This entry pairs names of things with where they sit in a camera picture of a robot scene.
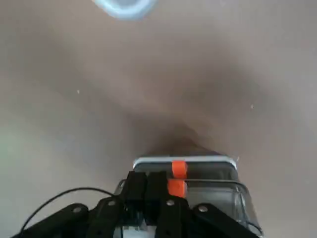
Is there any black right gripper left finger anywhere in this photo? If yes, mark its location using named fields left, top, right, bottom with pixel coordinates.
left=11, top=171, right=147, bottom=238

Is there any clear plastic food container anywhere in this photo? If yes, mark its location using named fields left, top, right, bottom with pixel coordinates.
left=93, top=0, right=158, bottom=19

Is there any thin black wrist wire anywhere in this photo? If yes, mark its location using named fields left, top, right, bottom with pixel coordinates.
left=21, top=187, right=119, bottom=233

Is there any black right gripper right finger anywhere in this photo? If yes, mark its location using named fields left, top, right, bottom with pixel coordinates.
left=146, top=171, right=263, bottom=238

